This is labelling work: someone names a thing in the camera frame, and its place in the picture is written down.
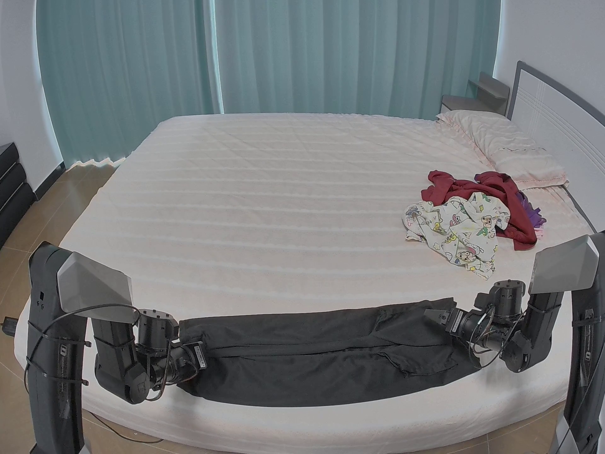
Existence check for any black chest of drawers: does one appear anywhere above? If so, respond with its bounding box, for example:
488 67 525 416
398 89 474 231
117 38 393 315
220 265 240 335
0 142 37 250

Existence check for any dark red garment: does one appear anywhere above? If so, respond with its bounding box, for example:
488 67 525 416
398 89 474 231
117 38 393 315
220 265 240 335
421 170 539 252

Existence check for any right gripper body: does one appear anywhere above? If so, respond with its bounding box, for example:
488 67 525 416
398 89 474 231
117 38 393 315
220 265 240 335
444 308 479 340

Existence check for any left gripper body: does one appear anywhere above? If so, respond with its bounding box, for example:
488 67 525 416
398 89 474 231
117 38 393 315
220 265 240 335
168 341 210 383

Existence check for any grey bedside table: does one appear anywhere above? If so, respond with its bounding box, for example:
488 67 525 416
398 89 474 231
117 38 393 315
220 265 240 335
441 71 511 114

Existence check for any blue-green curtain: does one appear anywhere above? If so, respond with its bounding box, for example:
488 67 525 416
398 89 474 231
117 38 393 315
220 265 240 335
213 0 502 119
35 0 224 169

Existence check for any bed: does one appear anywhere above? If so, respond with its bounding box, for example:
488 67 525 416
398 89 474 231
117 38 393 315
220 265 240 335
13 61 605 443

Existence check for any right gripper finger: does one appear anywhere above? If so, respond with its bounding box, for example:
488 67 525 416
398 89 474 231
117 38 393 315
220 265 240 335
424 308 448 331

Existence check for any white printed pyjama top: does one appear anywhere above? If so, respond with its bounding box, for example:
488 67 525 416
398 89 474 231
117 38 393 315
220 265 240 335
403 196 511 280

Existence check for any purple garment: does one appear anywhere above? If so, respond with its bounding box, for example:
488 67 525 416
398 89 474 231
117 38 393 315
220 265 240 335
516 189 548 230

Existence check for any black T-shirt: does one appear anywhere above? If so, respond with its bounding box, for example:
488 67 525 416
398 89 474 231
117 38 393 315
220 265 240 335
176 295 483 408

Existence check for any black cable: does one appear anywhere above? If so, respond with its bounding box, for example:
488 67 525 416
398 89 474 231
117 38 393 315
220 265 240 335
85 410 162 444
25 304 142 392
465 336 503 370

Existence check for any pale pink pillow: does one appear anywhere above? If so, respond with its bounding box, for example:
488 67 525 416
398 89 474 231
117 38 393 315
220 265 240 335
436 111 569 189

